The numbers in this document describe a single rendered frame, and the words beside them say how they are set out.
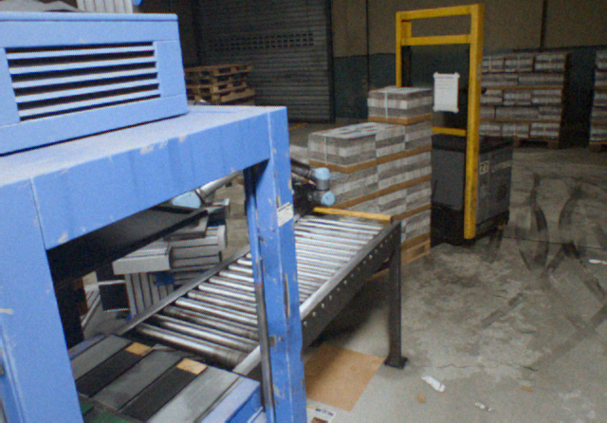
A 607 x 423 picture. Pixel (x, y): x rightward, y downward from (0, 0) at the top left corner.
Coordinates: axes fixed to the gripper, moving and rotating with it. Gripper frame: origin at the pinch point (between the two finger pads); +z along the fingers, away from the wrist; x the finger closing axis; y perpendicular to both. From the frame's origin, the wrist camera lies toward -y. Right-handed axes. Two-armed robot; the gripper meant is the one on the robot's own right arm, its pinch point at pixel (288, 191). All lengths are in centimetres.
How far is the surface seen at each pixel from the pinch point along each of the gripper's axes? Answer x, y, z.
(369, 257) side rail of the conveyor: 26, -8, -85
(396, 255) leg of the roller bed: -9, -22, -72
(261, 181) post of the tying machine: 114, 54, -135
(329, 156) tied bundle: -54, 7, 22
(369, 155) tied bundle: -75, 7, 5
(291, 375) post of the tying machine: 112, 6, -138
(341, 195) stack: -49, -16, 6
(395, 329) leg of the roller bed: -9, -64, -71
